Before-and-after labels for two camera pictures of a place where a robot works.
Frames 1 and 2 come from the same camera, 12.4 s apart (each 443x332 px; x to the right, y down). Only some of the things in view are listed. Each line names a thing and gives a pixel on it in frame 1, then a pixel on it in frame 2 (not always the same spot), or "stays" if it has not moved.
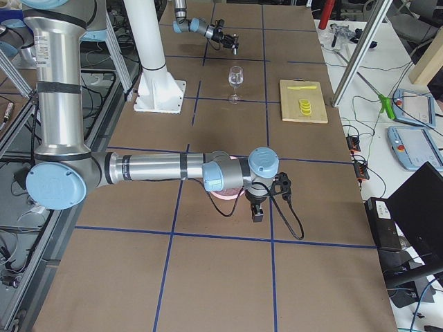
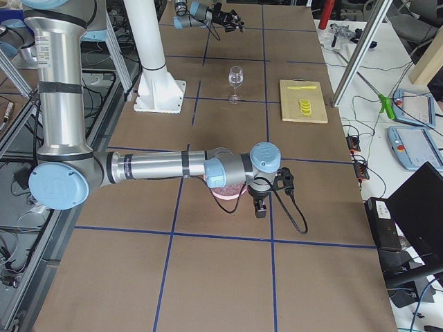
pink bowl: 229,194 stays
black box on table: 382,222 stays
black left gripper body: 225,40 → 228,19
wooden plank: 430,62 stays
